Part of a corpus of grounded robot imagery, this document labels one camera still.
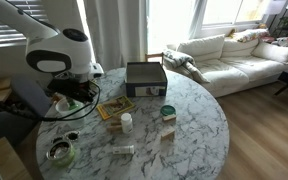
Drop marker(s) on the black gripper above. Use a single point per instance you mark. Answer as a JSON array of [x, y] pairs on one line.
[[74, 86]]

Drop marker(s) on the translucent plastic cup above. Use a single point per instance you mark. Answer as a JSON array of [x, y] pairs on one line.
[[73, 116]]

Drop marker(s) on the green bottle red cap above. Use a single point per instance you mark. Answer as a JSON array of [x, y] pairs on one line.
[[72, 105]]

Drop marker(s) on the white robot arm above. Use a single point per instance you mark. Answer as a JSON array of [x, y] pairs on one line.
[[65, 54]]

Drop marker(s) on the white pill bottle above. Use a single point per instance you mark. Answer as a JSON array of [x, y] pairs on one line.
[[126, 121]]

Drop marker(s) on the dark blue cardboard box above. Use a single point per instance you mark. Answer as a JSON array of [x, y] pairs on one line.
[[145, 79]]

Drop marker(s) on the yellow picture book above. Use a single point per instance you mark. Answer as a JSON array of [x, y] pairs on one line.
[[114, 106]]

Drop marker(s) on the wooden sticks pile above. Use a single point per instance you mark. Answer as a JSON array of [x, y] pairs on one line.
[[115, 125]]

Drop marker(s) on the grey office chair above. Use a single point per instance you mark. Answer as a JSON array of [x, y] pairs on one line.
[[16, 123]]

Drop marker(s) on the white tube lying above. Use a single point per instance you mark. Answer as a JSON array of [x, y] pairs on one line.
[[124, 149]]

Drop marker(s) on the wooden chair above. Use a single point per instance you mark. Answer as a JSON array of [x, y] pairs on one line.
[[155, 55]]

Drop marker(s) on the wooden block near lid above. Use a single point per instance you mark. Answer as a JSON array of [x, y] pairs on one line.
[[169, 117]]

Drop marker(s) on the grey throw blanket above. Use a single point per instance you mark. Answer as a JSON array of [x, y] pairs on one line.
[[184, 64]]

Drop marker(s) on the small wooden block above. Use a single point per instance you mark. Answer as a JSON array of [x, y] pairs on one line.
[[169, 133]]

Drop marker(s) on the white sofa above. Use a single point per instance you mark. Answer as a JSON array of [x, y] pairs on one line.
[[232, 66]]

